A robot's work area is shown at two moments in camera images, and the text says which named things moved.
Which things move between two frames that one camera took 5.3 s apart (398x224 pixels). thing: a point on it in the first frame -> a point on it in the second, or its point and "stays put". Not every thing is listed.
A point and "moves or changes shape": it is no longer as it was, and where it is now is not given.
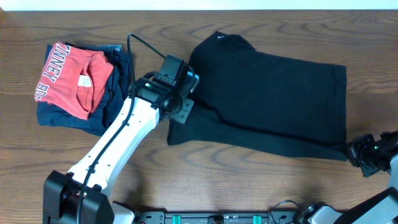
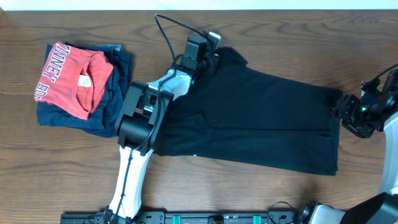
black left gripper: (185, 109) -> (212, 59)
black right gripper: (364, 156) -> (344, 109)
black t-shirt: (264, 103) moves or changes shape
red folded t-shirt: (74, 79) stays put
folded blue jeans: (112, 47) stays put
